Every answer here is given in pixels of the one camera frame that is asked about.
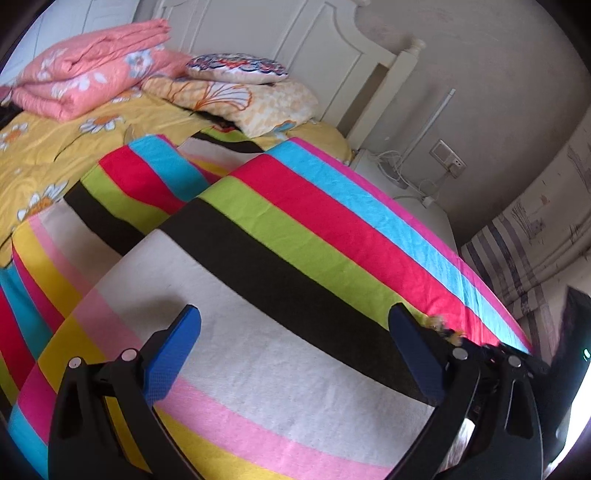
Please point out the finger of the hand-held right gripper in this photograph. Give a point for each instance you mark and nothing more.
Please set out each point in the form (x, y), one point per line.
(531, 363)

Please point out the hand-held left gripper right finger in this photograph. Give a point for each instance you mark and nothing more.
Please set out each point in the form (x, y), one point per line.
(418, 355)

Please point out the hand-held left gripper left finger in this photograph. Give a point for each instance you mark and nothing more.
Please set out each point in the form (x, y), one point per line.
(173, 355)

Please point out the colourful striped blanket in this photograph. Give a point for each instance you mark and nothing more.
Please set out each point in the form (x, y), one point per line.
(277, 300)

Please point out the striped printed curtain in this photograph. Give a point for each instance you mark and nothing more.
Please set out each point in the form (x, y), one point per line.
(521, 240)

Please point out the white nightstand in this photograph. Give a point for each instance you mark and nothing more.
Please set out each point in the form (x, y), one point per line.
(415, 207)

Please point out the yellow floral bed sheet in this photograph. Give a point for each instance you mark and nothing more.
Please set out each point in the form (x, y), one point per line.
(37, 161)

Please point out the yellow patterned pillow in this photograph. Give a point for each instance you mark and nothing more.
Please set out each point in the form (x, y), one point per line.
(268, 106)

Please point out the embroidered round pillow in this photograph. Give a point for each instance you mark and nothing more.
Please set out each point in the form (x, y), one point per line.
(235, 68)

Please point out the pink floral quilt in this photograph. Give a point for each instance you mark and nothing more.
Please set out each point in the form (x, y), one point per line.
(83, 69)

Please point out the white wooden headboard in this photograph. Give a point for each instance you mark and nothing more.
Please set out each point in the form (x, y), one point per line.
(277, 32)

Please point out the beige wall socket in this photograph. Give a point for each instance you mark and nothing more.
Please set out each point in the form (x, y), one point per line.
(456, 167)

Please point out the beige wall switch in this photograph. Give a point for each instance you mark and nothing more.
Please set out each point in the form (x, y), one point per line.
(439, 151)

